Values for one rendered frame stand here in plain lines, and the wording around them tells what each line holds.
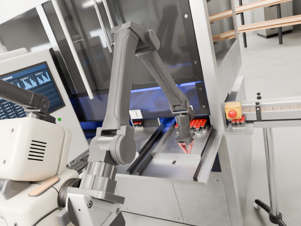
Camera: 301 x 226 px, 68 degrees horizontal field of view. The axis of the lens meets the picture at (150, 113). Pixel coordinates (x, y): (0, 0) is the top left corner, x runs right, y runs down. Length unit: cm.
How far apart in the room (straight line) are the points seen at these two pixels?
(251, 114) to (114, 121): 90
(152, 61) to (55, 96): 90
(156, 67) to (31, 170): 52
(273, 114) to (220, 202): 66
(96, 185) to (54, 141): 17
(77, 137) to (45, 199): 111
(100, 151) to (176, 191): 116
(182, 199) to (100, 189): 122
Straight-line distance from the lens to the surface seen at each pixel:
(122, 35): 71
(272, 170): 158
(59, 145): 64
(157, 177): 105
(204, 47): 113
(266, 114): 133
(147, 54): 79
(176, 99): 96
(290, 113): 133
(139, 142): 137
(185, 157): 110
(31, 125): 59
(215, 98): 120
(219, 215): 172
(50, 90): 156
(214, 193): 158
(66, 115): 161
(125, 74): 65
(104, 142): 59
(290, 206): 210
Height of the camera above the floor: 151
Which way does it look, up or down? 21 degrees down
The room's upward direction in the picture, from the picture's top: 16 degrees counter-clockwise
